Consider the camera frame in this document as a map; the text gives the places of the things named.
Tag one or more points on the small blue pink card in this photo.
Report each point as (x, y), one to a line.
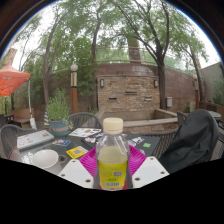
(61, 142)

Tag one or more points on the black laptop with stickers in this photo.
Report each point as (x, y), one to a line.
(151, 141)

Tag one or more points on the wooden bench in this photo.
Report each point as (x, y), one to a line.
(22, 115)

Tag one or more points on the blue yellow striped bollard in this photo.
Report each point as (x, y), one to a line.
(46, 119)

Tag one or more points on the globe-topped lamp post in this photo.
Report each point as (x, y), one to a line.
(73, 90)

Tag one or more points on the orange patio umbrella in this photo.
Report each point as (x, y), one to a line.
(11, 81)

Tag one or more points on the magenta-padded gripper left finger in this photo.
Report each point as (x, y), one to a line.
(75, 173)

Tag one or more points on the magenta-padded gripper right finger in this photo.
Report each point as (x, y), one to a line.
(150, 170)

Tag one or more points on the potted green plant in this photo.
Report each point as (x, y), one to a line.
(58, 110)

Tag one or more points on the white ceramic mug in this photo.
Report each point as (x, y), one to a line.
(46, 159)

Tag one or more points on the wall lantern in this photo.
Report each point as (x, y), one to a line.
(102, 83)
(156, 83)

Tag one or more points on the grey wall utility box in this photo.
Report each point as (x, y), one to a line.
(169, 102)

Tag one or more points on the clear bottle with yellow label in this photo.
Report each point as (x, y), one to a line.
(112, 160)

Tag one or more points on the black jacket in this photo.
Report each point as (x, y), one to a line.
(191, 143)

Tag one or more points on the round dark patio table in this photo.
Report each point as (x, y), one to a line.
(215, 115)

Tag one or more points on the white printed booklet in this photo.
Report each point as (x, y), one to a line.
(85, 132)

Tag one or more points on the yellow card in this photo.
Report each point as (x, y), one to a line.
(76, 152)

